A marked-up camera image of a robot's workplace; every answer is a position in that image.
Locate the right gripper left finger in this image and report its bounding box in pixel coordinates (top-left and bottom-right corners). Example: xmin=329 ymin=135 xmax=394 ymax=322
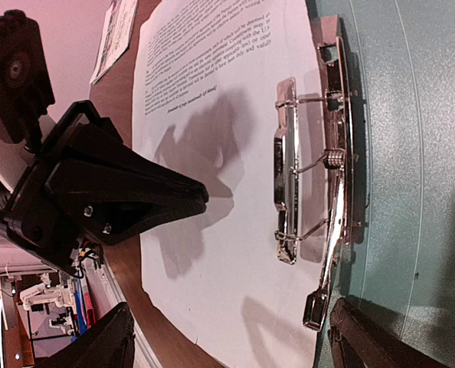
xmin=36 ymin=302 xmax=135 ymax=368

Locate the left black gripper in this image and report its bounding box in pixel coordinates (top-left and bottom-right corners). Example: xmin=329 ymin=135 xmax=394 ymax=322
xmin=0 ymin=10 xmax=209 ymax=276

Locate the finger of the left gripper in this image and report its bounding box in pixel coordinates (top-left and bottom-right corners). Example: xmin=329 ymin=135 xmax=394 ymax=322
xmin=58 ymin=199 xmax=208 ymax=247

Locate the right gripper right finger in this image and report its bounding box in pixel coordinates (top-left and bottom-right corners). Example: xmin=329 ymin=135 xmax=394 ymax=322
xmin=329 ymin=297 xmax=445 ymax=368

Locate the teal file folder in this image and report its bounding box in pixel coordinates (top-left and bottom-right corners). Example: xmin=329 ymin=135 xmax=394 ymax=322
xmin=307 ymin=1 xmax=455 ymax=367

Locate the white printed paper sheet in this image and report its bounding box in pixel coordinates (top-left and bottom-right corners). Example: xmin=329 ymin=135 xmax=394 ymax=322
xmin=133 ymin=1 xmax=325 ymax=367

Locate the chrome folder clip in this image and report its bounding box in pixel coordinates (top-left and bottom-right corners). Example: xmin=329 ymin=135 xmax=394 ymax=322
xmin=273 ymin=15 xmax=360 ymax=332

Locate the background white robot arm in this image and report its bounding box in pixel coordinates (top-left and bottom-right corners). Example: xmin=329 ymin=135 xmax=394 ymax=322
xmin=19 ymin=274 xmax=442 ymax=367

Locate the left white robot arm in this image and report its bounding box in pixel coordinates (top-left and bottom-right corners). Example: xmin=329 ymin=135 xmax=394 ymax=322
xmin=0 ymin=10 xmax=209 ymax=278

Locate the colourful printed leaflet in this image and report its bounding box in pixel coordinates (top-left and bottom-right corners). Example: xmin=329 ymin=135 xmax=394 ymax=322
xmin=90 ymin=0 xmax=138 ymax=85

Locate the aluminium mounting rail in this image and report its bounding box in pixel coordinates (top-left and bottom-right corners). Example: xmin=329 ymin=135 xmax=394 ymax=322
xmin=97 ymin=256 xmax=163 ymax=368

